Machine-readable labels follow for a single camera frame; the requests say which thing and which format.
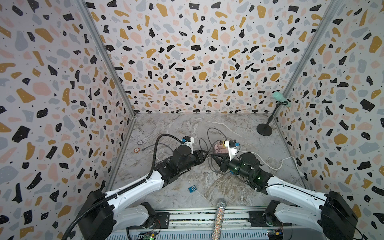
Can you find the grey cable of pink charger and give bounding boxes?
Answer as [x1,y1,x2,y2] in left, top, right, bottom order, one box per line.
[197,137,229,175]

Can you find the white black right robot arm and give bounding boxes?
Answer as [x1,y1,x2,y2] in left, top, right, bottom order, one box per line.
[213,152,358,240]

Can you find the grey cable of yellow charger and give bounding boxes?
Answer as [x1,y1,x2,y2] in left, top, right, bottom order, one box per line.
[206,127,229,145]

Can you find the glitter silver microphone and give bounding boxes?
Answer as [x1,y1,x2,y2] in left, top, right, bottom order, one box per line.
[211,199,227,240]

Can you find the blue mp3 player left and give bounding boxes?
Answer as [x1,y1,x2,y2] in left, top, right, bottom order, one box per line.
[188,186,197,193]

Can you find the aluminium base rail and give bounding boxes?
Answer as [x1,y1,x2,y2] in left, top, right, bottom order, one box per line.
[106,207,326,240]

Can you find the grey cable of green charger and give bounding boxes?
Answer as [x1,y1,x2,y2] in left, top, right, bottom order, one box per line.
[141,142,175,151]

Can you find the pink power strip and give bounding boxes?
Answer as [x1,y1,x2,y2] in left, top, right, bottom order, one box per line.
[214,143,229,154]

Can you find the green microphone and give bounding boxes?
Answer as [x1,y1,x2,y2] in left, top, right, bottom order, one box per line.
[273,92,291,108]

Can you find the white power strip cord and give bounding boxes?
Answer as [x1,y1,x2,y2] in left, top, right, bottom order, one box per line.
[248,151,305,178]

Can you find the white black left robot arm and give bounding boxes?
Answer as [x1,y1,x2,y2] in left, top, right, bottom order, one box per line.
[62,134,209,240]

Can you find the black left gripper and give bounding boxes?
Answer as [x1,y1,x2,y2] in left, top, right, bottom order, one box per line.
[179,149,211,175]

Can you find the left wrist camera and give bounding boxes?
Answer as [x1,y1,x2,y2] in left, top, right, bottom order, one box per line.
[182,136,195,152]

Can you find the black microphone stand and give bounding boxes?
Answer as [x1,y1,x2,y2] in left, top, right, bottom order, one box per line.
[257,101,287,137]

